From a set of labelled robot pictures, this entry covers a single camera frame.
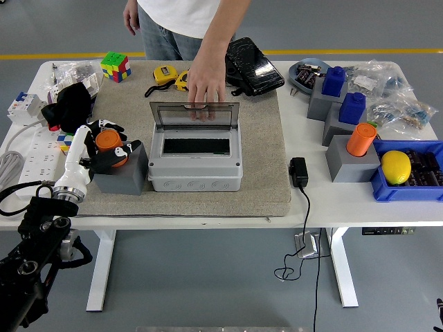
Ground black power adapter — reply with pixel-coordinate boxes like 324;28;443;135
289;156;309;189

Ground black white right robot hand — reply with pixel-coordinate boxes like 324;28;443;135
432;297;443;332

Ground black glossy pouch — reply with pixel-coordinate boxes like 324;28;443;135
224;37;286;98

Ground blue-grey dish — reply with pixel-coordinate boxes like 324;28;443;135
288;57;333;95

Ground white power strip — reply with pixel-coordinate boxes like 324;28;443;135
17;127;71;201

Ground transparent hinged box lid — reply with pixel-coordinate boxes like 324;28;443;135
149;101;240;131

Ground blue plastic block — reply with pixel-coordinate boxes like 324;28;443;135
321;65;349;97
338;91;368;126

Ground grey-brown mat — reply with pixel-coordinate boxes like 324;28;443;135
74;60;292;218

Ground orange cylinder battery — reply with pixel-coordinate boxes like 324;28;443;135
95;129;129;169
345;122;378;157

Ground grey holder block with hole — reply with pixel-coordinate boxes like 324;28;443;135
92;140;150;196

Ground person's right hand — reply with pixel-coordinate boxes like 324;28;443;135
123;6;141;36

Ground grey plastic junction box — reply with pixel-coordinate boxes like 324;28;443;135
147;128;244;193

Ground black adapter cord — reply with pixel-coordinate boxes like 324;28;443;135
273;185;312;282

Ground clear bag of white parts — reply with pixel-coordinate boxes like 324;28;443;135
51;60;105;103

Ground silver metal bracket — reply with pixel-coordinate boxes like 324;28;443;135
293;232;321;259

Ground black table control panel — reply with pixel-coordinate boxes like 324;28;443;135
361;226;417;236

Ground blue plastic bin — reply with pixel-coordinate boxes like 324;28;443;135
369;139;443;203

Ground black cloth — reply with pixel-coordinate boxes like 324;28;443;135
40;82;97;134

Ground grey-white power strip cable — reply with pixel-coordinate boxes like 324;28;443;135
0;119;46;194

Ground person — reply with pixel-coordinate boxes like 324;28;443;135
123;0;252;122

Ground yellow lemon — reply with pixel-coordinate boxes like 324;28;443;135
380;150;413;186

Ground clear bag of brown parts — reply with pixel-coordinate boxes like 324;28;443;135
366;95;439;134

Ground person's left hand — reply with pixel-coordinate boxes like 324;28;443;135
186;57;228;122

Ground yellow tape measure with strap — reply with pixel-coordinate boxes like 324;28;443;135
144;64;180;98

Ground white circuit breaker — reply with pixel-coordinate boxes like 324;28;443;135
7;91;48;126

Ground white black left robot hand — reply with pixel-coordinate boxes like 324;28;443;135
54;119;143;195

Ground clear bag of blue parts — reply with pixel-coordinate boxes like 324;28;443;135
380;68;416;104

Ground small colourful puzzle cube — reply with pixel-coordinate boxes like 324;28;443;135
56;132;75;156

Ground white table leg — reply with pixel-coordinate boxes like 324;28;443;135
325;227;360;308
85;228;117;312

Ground black hanging cable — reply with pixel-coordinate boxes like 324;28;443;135
312;227;333;332

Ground large colourful puzzle cube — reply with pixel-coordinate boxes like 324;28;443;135
100;50;132;84

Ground clear bag with white label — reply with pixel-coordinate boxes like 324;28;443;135
345;59;390;100

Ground black wrapped batteries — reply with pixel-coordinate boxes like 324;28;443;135
295;64;323;87

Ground black capacitors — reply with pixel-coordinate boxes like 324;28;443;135
403;148;443;187

